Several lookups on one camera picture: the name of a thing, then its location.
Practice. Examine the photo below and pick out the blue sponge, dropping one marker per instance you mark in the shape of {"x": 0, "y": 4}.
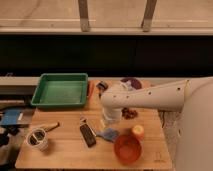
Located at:
{"x": 108, "y": 134}

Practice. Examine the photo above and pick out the white crumpled cloth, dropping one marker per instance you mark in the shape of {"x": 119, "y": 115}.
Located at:
{"x": 126, "y": 86}

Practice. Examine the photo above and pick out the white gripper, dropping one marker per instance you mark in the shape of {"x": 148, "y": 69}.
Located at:
{"x": 110, "y": 116}

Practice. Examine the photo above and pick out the black dish brush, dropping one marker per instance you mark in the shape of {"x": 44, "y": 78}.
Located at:
{"x": 102, "y": 86}

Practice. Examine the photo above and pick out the wooden handled tool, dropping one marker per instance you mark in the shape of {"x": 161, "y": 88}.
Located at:
{"x": 48, "y": 127}

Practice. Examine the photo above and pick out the black rectangular block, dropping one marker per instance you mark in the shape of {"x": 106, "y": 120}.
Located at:
{"x": 87, "y": 135}

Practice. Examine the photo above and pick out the red bowl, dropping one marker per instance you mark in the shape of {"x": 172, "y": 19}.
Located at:
{"x": 127, "y": 149}

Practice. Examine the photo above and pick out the orange apple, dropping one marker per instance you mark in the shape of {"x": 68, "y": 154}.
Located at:
{"x": 138, "y": 131}

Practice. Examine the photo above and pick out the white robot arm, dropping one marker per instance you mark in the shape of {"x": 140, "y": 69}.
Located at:
{"x": 192, "y": 97}

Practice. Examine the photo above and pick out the blue box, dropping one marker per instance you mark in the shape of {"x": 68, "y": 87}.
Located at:
{"x": 10, "y": 117}

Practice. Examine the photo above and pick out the purple bowl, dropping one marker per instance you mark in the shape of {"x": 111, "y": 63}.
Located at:
{"x": 134, "y": 83}

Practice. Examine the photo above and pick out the bunch of red grapes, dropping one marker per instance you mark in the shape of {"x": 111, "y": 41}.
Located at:
{"x": 129, "y": 113}

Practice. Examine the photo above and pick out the green plastic tray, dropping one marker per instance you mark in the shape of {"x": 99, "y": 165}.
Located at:
{"x": 61, "y": 90}

